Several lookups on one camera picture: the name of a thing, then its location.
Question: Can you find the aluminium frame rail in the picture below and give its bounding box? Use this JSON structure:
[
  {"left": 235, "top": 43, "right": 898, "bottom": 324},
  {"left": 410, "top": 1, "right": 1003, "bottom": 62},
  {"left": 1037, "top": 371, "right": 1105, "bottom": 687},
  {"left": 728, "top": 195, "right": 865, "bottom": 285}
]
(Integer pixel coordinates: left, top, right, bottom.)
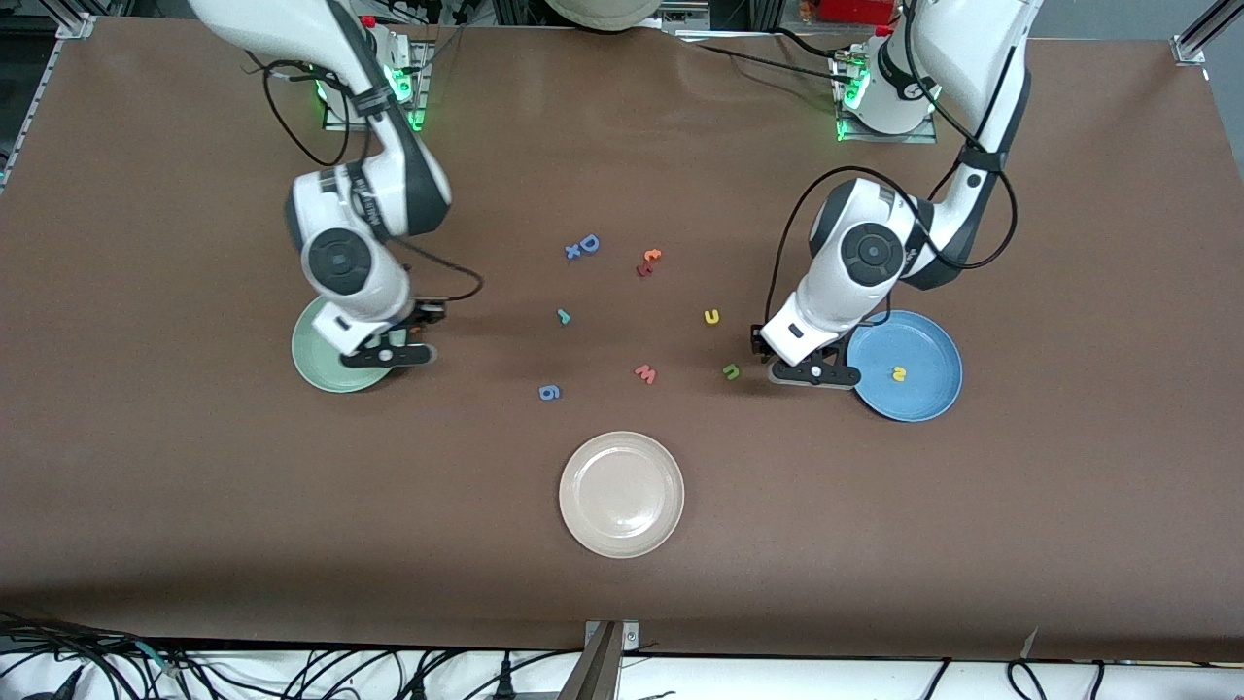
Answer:
[{"left": 0, "top": 10, "right": 98, "bottom": 195}]

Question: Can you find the light green plate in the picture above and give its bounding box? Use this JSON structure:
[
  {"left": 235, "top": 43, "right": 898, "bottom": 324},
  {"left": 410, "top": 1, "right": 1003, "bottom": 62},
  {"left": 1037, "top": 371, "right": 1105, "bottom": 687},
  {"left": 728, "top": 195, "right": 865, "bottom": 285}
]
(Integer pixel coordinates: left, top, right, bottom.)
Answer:
[{"left": 291, "top": 295, "right": 414, "bottom": 394}]

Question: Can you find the aluminium frame corner profile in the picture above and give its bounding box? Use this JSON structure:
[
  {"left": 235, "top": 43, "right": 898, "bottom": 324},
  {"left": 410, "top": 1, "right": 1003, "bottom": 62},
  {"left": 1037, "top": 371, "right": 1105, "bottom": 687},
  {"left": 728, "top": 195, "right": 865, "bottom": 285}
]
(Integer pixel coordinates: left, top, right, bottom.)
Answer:
[{"left": 1171, "top": 0, "right": 1244, "bottom": 65}]

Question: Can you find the teal floor cable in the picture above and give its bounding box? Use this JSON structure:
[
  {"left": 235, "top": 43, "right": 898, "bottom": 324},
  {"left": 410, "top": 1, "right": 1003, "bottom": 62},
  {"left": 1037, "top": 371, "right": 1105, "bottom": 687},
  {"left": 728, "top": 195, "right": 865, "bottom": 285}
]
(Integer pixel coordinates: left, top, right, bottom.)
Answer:
[{"left": 131, "top": 637, "right": 186, "bottom": 677}]

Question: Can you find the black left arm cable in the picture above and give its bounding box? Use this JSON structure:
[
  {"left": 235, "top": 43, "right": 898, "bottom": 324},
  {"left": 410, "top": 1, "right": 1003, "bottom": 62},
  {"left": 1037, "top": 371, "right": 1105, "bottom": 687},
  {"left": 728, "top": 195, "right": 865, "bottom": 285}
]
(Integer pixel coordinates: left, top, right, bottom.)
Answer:
[{"left": 766, "top": 165, "right": 1019, "bottom": 328}]

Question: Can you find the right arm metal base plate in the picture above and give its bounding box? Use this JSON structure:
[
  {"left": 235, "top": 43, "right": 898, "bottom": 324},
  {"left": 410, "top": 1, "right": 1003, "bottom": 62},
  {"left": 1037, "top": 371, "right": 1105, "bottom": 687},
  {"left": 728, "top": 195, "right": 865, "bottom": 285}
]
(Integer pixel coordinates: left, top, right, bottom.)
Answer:
[{"left": 324, "top": 39, "right": 430, "bottom": 132}]

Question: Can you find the blue plate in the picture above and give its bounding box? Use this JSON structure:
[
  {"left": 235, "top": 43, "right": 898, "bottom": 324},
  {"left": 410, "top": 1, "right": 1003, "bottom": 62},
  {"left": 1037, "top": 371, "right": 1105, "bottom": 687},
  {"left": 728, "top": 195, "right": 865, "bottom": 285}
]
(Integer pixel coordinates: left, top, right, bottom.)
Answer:
[{"left": 844, "top": 310, "right": 964, "bottom": 423}]

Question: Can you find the red box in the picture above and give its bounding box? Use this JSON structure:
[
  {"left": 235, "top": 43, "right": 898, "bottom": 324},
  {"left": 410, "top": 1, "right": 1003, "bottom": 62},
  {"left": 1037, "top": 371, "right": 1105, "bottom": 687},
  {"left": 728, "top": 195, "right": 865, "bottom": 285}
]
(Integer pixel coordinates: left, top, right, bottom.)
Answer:
[{"left": 821, "top": 0, "right": 895, "bottom": 25}]

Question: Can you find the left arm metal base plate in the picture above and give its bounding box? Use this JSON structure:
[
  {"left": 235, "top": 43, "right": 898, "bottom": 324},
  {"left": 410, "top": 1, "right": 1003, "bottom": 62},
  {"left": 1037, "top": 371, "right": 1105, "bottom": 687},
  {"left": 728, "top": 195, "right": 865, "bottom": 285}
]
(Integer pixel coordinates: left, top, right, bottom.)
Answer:
[{"left": 831, "top": 49, "right": 939, "bottom": 145}]

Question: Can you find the beige plate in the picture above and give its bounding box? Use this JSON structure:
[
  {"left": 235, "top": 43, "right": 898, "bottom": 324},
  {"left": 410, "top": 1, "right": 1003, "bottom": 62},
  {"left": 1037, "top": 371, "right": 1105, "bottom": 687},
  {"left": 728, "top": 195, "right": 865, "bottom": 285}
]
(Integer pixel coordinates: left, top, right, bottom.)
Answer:
[{"left": 559, "top": 431, "right": 685, "bottom": 559}]

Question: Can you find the aluminium profile leg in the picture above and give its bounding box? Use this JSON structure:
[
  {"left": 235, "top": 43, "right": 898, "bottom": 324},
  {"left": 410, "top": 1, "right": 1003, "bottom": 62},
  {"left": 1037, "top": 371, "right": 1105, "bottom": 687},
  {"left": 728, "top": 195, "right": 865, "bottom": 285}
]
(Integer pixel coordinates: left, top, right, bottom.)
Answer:
[{"left": 559, "top": 622, "right": 623, "bottom": 700}]

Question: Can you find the small metal bracket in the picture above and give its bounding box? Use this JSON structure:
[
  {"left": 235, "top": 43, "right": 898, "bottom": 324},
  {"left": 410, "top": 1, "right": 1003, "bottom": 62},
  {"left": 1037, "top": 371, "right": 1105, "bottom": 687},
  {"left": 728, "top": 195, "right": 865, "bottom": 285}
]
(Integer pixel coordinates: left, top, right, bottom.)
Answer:
[{"left": 583, "top": 620, "right": 640, "bottom": 652}]

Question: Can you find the black cable on tabletop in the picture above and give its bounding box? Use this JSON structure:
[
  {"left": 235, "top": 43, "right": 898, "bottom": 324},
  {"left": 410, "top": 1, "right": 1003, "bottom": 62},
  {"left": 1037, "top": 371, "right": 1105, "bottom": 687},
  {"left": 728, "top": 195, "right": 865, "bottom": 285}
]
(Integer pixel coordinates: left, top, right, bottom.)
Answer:
[{"left": 680, "top": 27, "right": 856, "bottom": 79}]

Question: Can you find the person in light clothing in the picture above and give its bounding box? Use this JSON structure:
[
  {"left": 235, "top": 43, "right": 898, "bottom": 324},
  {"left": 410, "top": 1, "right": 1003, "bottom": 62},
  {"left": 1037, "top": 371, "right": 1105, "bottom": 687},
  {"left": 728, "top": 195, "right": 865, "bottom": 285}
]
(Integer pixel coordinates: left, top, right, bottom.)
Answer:
[{"left": 542, "top": 0, "right": 664, "bottom": 32}]

